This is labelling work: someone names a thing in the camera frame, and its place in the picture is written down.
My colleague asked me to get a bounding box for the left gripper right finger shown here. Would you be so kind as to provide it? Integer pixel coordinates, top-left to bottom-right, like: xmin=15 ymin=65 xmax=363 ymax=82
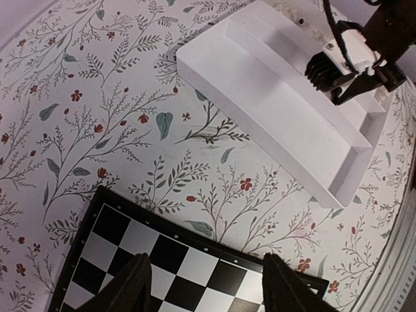
xmin=262 ymin=253 xmax=336 ymax=312

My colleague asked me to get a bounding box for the black and white chessboard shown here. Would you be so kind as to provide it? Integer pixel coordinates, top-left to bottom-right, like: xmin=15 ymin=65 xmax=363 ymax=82
xmin=47 ymin=185 xmax=331 ymax=312

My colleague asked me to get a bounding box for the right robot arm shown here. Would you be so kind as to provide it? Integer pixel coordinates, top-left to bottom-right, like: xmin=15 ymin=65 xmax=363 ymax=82
xmin=332 ymin=1 xmax=415 ymax=105

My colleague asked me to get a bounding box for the floral patterned table mat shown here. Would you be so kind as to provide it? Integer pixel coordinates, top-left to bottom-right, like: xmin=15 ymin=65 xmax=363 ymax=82
xmin=1 ymin=1 xmax=415 ymax=311

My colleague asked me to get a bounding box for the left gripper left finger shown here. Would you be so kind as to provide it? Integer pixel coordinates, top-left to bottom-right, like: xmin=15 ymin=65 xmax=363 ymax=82
xmin=76 ymin=253 xmax=152 ymax=312

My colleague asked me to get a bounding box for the white plastic compartment tray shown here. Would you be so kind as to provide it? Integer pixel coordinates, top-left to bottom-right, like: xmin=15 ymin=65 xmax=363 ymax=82
xmin=176 ymin=1 xmax=391 ymax=208

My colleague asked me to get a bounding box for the aluminium front rail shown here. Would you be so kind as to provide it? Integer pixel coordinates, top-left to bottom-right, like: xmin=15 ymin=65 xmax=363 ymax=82
xmin=352 ymin=187 xmax=415 ymax=311

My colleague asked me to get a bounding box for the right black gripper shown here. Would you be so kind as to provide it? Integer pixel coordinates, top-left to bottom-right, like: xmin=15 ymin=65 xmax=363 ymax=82
xmin=334 ymin=63 xmax=405 ymax=106

